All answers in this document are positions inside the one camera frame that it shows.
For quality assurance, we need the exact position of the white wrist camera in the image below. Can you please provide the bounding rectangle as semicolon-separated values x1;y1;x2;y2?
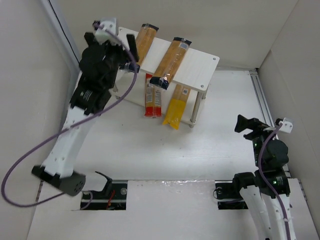
92;17;119;44
275;117;294;134

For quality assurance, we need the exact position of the red spaghetti bag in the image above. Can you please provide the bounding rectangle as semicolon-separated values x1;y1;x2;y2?
144;73;162;118

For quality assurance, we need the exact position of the yellow spaghetti bag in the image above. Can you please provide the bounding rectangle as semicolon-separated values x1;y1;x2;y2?
162;84;191;130

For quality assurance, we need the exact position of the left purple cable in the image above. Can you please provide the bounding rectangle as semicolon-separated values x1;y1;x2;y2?
1;21;140;208

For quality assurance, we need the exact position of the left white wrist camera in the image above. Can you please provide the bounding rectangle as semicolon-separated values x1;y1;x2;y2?
92;17;119;44

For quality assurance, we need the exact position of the purple cable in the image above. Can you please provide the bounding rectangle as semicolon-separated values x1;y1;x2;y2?
1;21;140;208
257;126;292;240

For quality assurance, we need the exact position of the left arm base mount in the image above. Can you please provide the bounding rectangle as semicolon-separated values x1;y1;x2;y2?
79;180;128;211

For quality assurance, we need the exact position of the black-ended spaghetti bag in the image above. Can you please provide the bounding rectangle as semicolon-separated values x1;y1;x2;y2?
135;23;159;73
149;37;192;90

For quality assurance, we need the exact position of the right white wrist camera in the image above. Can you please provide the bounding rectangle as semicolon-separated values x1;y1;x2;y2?
275;117;294;134

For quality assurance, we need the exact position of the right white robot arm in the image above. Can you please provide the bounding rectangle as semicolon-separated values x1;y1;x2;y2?
232;115;297;240

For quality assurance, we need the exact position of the aluminium rail right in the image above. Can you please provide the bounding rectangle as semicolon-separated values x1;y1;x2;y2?
249;70;264;102

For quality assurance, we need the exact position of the white two-tier shelf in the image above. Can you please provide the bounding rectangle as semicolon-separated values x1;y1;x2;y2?
125;37;220;128

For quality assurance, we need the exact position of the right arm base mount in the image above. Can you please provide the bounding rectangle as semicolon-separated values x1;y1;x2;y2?
212;180;248;210

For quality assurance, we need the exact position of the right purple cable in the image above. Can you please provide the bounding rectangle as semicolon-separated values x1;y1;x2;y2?
257;126;292;240

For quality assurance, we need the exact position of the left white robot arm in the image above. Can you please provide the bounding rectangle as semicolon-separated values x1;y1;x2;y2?
31;32;140;196

